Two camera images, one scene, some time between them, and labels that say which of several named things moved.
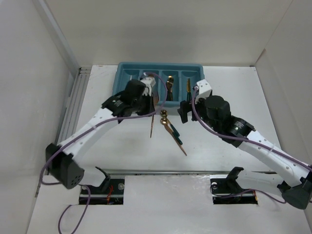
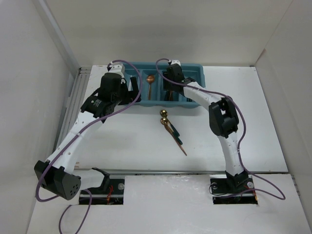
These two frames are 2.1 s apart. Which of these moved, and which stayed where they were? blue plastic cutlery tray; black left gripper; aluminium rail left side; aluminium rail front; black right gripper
Moved: black right gripper; black left gripper
Stayed: aluminium rail left side; aluminium rail front; blue plastic cutlery tray
